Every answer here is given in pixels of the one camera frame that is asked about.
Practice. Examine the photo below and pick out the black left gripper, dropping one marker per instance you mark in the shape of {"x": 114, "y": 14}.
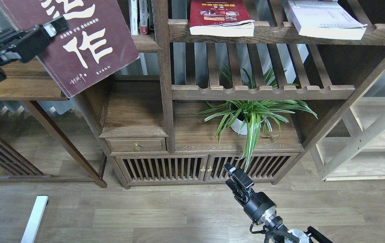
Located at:
{"x": 25, "y": 45}

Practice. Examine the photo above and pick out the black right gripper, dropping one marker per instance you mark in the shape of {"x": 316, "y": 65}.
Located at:
{"x": 258, "y": 207}

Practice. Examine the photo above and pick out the white lavender book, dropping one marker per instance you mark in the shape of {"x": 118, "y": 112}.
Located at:
{"x": 323, "y": 19}

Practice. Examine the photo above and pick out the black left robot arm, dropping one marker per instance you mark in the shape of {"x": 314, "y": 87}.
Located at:
{"x": 25, "y": 45}

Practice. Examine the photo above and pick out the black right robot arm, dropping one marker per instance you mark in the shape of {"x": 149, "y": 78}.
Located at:
{"x": 279, "y": 233}

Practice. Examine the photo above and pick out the light wooden shelf rack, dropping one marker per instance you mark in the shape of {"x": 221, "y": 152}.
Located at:
{"x": 355, "y": 150}

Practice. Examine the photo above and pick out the red book on shelf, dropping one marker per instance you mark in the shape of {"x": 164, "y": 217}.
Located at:
{"x": 224, "y": 18}

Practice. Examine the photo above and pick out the right slatted cabinet door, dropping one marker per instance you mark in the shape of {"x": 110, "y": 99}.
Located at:
{"x": 262, "y": 167}

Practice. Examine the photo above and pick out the slatted cabinet door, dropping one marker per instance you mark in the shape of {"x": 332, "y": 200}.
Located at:
{"x": 163, "y": 170}
{"x": 262, "y": 167}

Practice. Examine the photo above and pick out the left slatted cabinet door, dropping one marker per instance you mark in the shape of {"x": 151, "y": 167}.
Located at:
{"x": 163, "y": 170}

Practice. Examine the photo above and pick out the green spider plant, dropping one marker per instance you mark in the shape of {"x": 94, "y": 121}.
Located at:
{"x": 255, "y": 116}

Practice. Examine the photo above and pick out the dark wooden side table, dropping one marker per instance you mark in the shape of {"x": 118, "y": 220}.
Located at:
{"x": 29, "y": 83}

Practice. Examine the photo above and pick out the white upright book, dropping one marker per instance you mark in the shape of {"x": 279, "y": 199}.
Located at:
{"x": 134, "y": 17}

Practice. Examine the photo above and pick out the dark wooden bookshelf cabinet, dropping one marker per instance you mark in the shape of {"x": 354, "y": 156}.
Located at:
{"x": 275, "y": 64}

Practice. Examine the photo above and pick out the red spine upright book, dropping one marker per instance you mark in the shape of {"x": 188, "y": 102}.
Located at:
{"x": 144, "y": 16}

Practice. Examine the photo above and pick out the small wooden drawer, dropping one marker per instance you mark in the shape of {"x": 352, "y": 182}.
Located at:
{"x": 141, "y": 144}

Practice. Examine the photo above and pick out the white metal leg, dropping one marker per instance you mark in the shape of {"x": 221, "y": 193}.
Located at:
{"x": 35, "y": 218}

